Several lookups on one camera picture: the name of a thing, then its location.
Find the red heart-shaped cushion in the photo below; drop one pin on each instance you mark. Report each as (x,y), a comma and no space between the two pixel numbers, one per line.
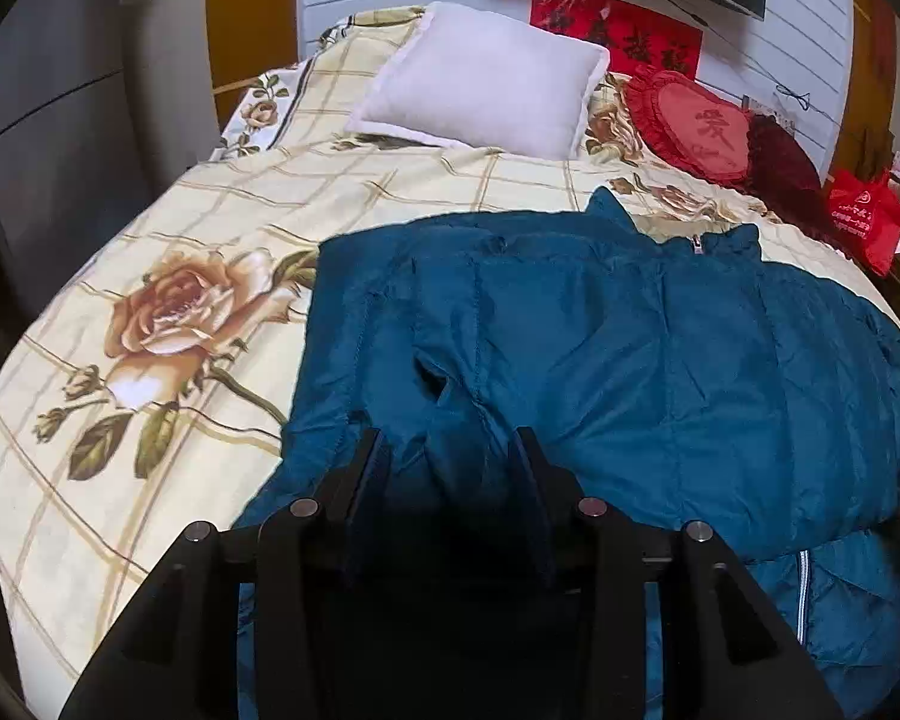
(689,127)

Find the blue puffer jacket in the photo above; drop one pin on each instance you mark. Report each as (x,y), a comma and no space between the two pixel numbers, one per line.
(678,380)

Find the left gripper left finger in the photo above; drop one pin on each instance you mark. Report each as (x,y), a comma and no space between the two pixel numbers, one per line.
(172,653)

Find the grey wardrobe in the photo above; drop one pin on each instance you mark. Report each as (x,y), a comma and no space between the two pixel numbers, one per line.
(70,175)

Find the dark red velvet cushion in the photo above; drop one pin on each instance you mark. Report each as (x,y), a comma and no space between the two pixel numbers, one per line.
(783,177)

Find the floral checked bed sheet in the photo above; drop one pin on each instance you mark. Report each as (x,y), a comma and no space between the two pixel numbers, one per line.
(155,388)

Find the white square pillow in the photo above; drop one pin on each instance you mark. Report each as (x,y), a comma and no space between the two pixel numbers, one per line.
(470,78)

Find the red Chinese banner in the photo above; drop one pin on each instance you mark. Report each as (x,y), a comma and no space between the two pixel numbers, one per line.
(634,36)

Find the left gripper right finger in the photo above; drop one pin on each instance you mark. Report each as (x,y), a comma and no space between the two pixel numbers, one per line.
(627,591)

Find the red shopping bag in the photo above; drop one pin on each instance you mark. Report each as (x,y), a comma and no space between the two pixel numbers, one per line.
(866,219)

